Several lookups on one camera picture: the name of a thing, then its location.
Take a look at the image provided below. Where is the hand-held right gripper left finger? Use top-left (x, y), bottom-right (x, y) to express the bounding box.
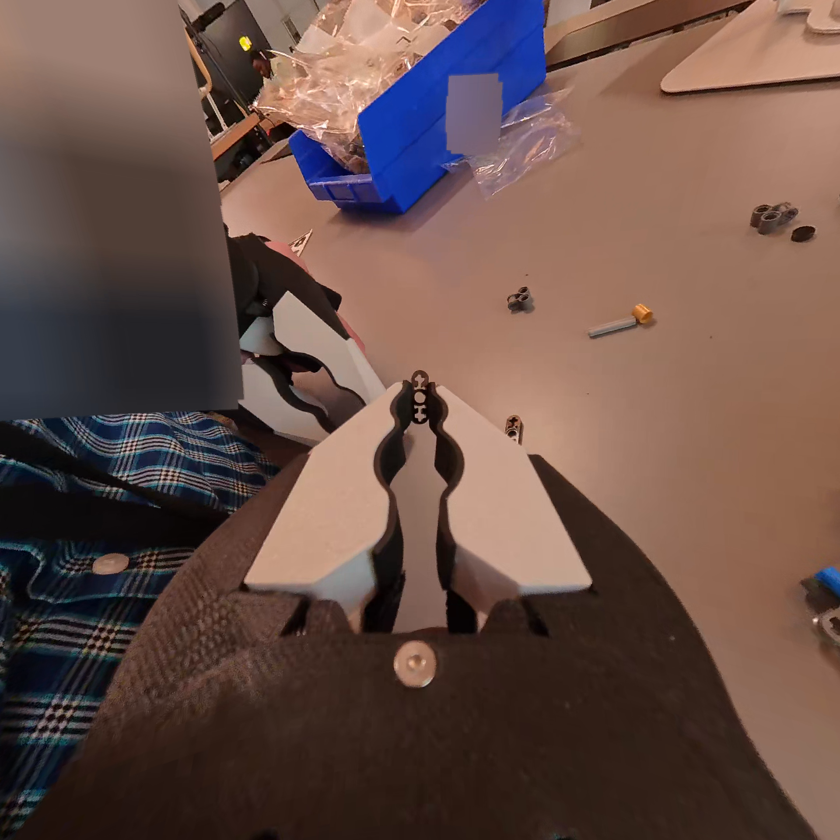
top-left (243, 382), bottom-right (413, 632)

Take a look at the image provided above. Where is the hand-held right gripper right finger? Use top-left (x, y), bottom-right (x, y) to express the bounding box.
top-left (430, 384), bottom-right (593, 624)

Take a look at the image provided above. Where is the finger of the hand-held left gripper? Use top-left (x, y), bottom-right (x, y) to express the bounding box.
top-left (271, 290), bottom-right (389, 408)
top-left (238, 357), bottom-right (340, 449)

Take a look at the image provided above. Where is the lego technic car chassis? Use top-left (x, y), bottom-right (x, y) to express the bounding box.
top-left (799, 567), bottom-right (840, 649)

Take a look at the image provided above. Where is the grey lego axle yellow bush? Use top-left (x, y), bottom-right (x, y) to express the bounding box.
top-left (587, 303), bottom-right (655, 340)

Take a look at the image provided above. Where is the person's left hand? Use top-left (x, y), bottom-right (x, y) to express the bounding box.
top-left (261, 238), bottom-right (367, 361)

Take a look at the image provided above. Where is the blue plastic bin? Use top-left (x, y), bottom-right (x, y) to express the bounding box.
top-left (289, 0), bottom-right (547, 215)

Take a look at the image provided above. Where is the crumpled clear plastic wrap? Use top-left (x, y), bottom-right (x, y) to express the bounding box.
top-left (252, 0), bottom-right (490, 168)

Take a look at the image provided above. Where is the blue plaid shirt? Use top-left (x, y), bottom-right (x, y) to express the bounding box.
top-left (0, 410), bottom-right (284, 840)

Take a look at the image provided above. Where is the black shoulder strap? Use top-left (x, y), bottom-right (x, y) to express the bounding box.
top-left (0, 420), bottom-right (232, 549)

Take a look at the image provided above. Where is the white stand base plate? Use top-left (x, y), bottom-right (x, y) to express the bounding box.
top-left (659, 0), bottom-right (840, 97)

